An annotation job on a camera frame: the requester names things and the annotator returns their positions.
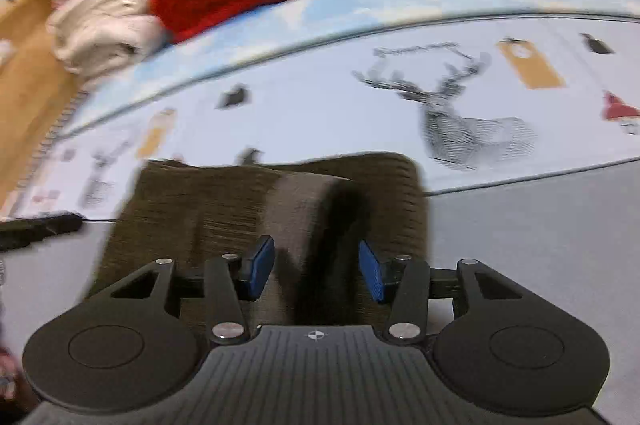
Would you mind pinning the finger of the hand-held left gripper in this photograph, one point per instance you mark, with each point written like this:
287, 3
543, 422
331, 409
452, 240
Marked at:
40, 229

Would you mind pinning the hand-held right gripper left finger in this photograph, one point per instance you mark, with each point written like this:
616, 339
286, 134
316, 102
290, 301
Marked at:
262, 266

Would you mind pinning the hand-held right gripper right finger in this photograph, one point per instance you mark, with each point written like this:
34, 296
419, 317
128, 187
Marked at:
371, 273

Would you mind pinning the dark brown pants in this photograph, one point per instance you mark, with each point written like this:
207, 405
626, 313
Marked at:
225, 205

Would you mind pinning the deer print bed sheet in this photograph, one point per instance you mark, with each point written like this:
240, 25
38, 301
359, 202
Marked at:
325, 105

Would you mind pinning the cream folded quilt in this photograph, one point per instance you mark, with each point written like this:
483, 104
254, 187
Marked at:
100, 25

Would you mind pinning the wooden bed frame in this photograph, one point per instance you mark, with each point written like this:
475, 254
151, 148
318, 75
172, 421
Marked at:
30, 55

